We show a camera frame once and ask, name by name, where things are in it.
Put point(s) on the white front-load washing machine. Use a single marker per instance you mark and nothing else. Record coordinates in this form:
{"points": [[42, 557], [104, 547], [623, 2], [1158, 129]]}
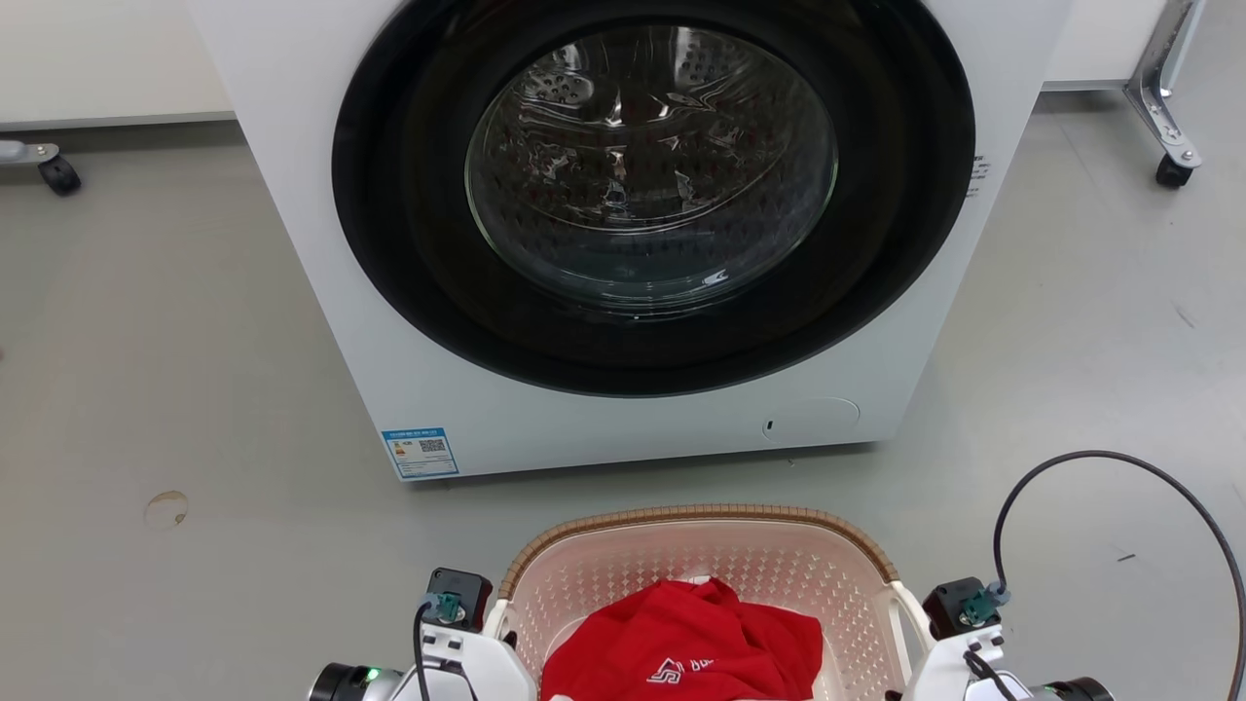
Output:
{"points": [[584, 428]]}

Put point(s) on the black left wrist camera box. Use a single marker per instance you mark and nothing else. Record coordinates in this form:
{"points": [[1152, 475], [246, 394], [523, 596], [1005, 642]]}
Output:
{"points": [[467, 589]]}

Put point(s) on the black caster wheel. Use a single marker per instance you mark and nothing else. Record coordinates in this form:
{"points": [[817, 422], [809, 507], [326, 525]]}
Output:
{"points": [[60, 176], [1173, 172]]}

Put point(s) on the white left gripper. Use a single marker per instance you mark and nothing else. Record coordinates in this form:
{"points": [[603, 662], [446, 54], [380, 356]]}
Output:
{"points": [[487, 667]]}

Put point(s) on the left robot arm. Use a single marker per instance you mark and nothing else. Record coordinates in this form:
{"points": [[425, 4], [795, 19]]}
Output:
{"points": [[341, 684]]}

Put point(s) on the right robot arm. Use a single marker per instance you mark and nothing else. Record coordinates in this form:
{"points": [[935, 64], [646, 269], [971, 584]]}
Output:
{"points": [[1076, 691]]}

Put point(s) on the red printed garment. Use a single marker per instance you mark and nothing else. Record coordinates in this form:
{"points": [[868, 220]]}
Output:
{"points": [[681, 633]]}

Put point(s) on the blue white energy label sticker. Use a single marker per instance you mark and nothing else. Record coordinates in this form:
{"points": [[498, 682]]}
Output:
{"points": [[421, 453]]}

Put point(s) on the pink plastic laundry basket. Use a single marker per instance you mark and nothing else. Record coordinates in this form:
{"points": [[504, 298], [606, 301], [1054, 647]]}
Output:
{"points": [[701, 560]]}

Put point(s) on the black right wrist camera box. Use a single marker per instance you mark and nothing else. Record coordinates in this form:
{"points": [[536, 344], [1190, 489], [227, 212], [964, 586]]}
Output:
{"points": [[949, 604]]}

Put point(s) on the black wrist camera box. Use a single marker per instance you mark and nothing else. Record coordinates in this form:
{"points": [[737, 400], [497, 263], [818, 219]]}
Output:
{"points": [[949, 604], [467, 589]]}

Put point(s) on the black round glass washer door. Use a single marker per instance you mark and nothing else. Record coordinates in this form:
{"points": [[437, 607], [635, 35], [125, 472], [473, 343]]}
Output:
{"points": [[409, 253]]}

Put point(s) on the round white filter cover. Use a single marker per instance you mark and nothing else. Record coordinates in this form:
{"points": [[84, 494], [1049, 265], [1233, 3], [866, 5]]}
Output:
{"points": [[813, 419]]}

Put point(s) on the small grey text label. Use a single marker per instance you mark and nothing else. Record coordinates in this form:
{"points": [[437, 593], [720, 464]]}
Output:
{"points": [[979, 177]]}

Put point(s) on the grey metal frame leg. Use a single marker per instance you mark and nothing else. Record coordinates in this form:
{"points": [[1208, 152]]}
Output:
{"points": [[1158, 88], [19, 151]]}

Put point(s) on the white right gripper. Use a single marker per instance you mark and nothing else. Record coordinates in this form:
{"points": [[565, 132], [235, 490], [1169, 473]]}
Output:
{"points": [[949, 672]]}

